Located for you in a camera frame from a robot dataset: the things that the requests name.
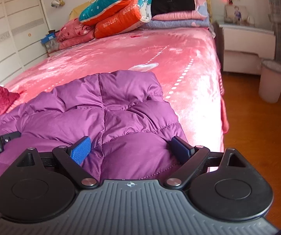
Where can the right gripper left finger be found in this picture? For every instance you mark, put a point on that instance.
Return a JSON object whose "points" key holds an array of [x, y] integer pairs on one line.
{"points": [[69, 160]]}

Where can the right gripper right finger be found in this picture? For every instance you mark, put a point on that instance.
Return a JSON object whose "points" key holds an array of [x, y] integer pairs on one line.
{"points": [[192, 160]]}

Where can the purple down jacket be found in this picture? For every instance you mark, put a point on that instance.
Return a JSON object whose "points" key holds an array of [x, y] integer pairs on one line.
{"points": [[123, 113]]}

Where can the bed with pink blanket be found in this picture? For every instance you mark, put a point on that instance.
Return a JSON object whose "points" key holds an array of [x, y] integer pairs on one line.
{"points": [[184, 61]]}

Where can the pink waste bin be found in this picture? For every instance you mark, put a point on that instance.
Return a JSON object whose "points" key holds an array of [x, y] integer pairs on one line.
{"points": [[270, 81]]}

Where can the blue storage box clutter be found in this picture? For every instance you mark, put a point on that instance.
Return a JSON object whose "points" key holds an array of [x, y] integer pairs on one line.
{"points": [[50, 42]]}

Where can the white nightstand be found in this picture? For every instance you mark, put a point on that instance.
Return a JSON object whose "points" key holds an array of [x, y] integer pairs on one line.
{"points": [[241, 49]]}

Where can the pink folded quilt left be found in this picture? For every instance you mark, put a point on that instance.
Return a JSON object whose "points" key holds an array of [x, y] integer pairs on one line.
{"points": [[74, 33]]}

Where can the white wardrobe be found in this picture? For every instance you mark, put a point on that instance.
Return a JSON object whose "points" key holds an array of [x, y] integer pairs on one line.
{"points": [[22, 26]]}

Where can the pink purple folded bedding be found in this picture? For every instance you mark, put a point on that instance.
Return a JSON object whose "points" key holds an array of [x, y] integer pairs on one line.
{"points": [[182, 19]]}

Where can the framed child photo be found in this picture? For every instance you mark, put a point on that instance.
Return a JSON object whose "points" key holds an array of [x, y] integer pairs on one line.
{"points": [[235, 14]]}

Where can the black cushion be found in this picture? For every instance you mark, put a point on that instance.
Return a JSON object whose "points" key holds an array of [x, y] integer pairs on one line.
{"points": [[167, 6]]}

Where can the plaid curtain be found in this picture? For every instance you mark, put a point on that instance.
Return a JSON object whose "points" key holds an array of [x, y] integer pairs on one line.
{"points": [[275, 19]]}

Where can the teal orange folded quilt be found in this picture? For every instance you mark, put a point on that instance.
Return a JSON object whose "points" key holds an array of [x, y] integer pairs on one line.
{"points": [[111, 17]]}

